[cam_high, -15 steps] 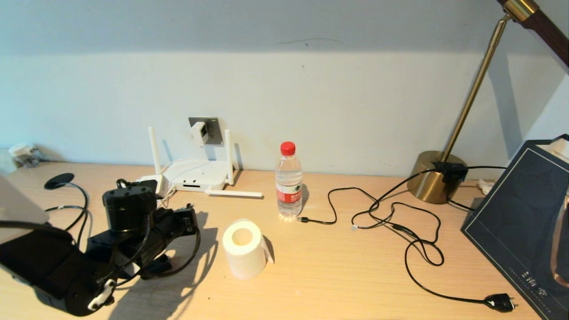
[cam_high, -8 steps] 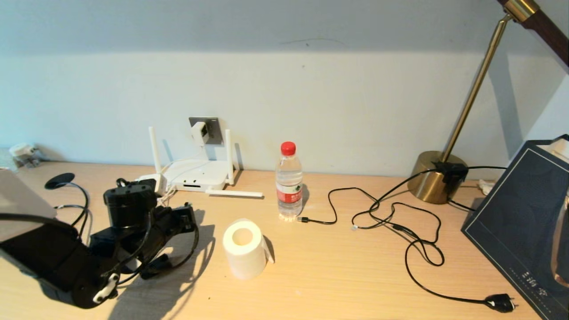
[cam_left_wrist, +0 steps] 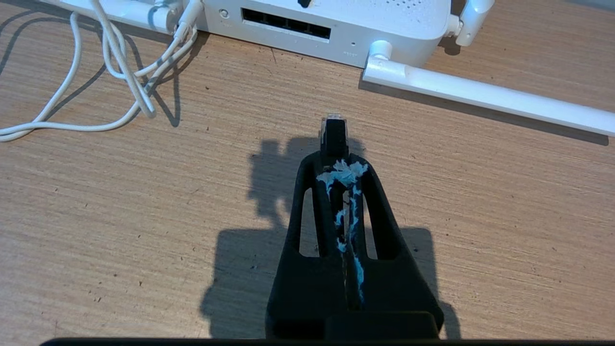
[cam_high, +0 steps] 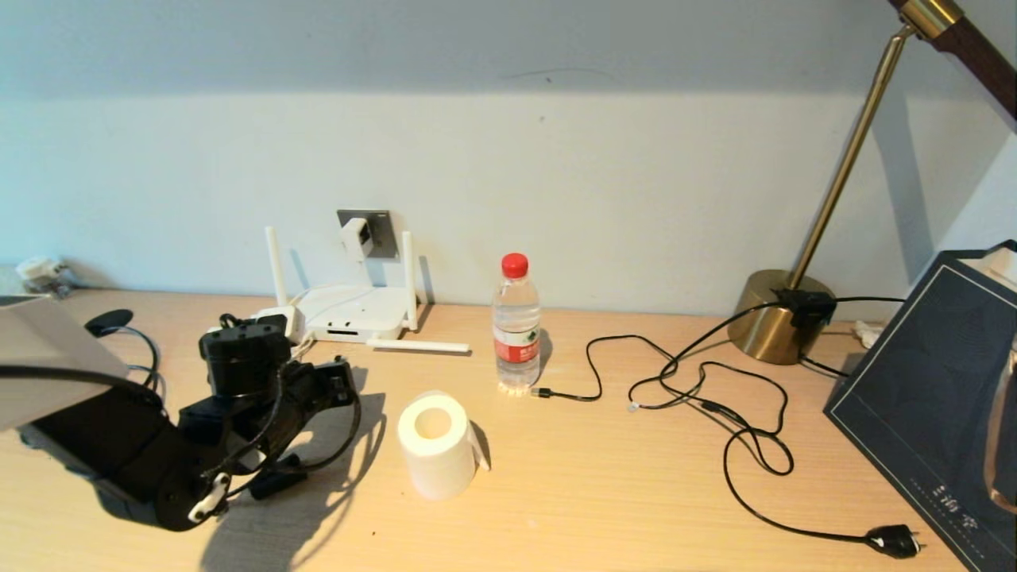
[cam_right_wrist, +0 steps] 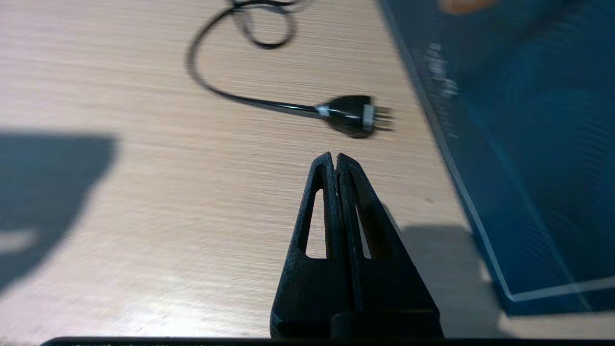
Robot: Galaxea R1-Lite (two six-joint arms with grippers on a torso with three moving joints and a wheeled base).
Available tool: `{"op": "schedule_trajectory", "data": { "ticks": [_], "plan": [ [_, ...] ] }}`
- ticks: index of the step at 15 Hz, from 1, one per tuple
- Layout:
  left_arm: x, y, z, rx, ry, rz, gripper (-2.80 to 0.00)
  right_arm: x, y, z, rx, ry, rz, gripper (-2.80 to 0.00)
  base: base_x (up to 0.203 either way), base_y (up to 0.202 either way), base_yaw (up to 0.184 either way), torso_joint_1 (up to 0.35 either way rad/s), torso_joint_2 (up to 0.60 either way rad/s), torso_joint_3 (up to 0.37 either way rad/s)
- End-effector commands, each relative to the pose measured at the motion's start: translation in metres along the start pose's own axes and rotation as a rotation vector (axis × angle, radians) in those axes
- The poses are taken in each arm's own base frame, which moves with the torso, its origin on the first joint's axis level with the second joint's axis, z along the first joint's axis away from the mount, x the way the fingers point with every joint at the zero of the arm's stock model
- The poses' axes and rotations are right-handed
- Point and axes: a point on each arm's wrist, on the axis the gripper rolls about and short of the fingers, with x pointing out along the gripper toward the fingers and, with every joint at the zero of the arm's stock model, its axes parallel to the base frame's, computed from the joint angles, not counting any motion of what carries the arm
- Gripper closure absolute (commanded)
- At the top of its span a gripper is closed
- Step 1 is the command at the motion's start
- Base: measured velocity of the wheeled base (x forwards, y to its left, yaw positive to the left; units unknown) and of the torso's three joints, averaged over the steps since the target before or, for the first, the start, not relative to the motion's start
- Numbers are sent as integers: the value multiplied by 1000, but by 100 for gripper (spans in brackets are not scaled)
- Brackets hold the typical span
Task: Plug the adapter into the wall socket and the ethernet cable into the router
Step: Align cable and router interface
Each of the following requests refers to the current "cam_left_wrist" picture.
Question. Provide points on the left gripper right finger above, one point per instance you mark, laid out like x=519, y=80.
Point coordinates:
x=389, y=283

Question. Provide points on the white router with antennas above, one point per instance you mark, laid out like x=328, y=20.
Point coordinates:
x=384, y=24

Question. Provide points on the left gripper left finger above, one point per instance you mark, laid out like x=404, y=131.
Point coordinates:
x=307, y=288

